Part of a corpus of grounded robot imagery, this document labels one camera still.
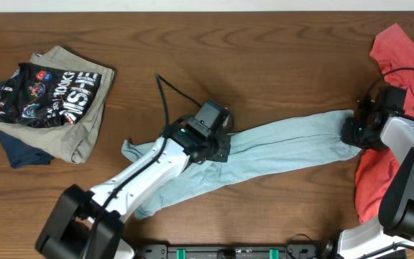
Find beige folded garment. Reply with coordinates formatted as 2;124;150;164
0;46;114;164

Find light blue t-shirt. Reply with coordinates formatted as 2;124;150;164
134;110;360;219

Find red t-shirt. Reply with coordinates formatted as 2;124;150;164
355;24;414;223

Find navy folded garment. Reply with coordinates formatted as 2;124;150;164
0;82;55;169

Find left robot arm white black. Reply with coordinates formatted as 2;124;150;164
34;124;231;259

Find black printed folded shirt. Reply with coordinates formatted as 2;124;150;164
0;63;102;128

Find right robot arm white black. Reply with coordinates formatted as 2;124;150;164
333;109;414;258

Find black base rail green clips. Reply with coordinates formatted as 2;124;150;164
135;234;337;259

